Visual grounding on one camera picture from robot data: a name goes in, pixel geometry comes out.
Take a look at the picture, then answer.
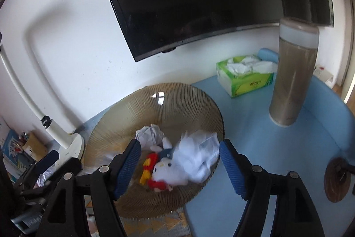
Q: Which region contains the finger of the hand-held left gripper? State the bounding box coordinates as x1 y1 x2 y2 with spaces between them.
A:
17 150 59 185
19 157 83 196

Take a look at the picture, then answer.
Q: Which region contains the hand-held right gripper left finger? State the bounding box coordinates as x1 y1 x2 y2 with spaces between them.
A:
36 139 142 237

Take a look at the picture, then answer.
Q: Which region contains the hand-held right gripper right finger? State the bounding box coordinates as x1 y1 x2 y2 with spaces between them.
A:
219 138 325 237

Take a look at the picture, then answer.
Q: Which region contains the amber ribbed glass bowl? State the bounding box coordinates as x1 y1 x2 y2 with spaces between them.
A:
83 83 225 219

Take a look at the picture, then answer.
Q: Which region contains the white desk lamp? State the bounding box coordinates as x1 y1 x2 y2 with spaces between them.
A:
0 32 85 161

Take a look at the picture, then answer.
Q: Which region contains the tan pen holder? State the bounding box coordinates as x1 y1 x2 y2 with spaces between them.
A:
18 130 47 161

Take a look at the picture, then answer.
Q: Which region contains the crumpled silver foil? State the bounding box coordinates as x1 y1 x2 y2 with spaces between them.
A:
35 165 57 190

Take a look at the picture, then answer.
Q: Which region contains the white and red plush toy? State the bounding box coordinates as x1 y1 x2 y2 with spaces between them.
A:
140 137 190 193

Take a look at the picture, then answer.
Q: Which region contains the crumpled white paper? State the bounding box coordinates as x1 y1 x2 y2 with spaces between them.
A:
135 124 164 153

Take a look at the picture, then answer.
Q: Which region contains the blue book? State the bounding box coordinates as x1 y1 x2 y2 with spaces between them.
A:
0 115 36 182

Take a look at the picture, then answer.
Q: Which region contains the woven patterned placemat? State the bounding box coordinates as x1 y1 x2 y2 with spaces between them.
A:
85 194 192 237

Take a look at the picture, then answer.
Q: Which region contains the green tissue box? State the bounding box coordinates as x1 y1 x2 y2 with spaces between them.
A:
216 54 278 99

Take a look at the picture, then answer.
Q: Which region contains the brown round object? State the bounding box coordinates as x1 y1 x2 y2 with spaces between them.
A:
324 157 355 203

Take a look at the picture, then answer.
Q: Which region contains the beige thermos bottle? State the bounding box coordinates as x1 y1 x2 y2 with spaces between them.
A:
268 18 320 127

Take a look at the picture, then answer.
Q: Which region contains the light blue roll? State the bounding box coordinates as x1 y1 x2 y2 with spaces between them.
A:
257 48 280 63

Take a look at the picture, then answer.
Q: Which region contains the white paper packet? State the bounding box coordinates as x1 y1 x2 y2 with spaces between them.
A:
313 66 333 88

